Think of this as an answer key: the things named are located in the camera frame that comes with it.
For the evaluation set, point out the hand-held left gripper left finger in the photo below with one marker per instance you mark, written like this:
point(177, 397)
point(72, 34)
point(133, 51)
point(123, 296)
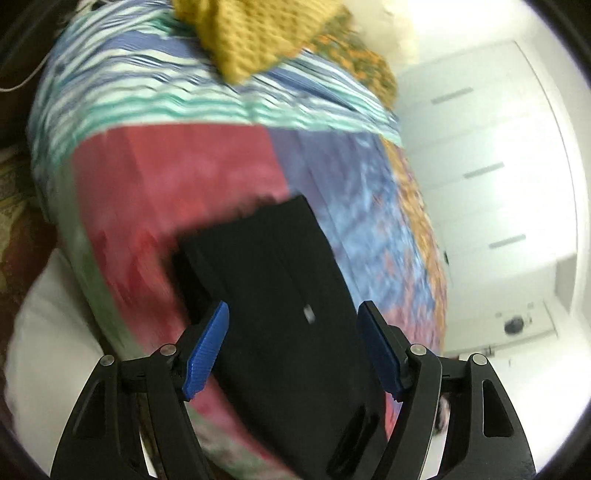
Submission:
point(205, 350)

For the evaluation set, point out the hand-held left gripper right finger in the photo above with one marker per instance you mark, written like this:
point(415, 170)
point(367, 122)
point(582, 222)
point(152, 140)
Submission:
point(381, 350)

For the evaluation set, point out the black pants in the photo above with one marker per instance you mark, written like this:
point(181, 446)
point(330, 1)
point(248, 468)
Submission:
point(286, 323)

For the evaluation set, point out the round dark door hanger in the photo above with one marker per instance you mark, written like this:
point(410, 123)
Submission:
point(513, 325)

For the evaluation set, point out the colourful patchwork quilt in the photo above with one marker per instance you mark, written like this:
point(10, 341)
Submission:
point(152, 207)

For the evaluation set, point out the person's white trouser leg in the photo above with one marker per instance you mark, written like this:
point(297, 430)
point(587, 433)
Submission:
point(51, 346)

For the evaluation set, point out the white door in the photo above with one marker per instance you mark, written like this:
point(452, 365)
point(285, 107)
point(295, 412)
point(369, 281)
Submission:
point(535, 323)

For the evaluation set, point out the white wardrobe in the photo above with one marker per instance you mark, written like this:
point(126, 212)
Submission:
point(485, 161)

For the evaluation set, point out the patterned floor rug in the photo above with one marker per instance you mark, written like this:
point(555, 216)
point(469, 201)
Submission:
point(18, 212)

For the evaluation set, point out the blue striped bed sheet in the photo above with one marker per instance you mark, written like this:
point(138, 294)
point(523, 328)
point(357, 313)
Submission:
point(138, 92)

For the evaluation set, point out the orange green floral cloth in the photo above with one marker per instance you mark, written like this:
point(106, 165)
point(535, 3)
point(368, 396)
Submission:
point(364, 69)

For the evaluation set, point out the yellow knitted cloth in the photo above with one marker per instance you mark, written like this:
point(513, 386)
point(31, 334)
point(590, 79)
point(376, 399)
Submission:
point(258, 37)

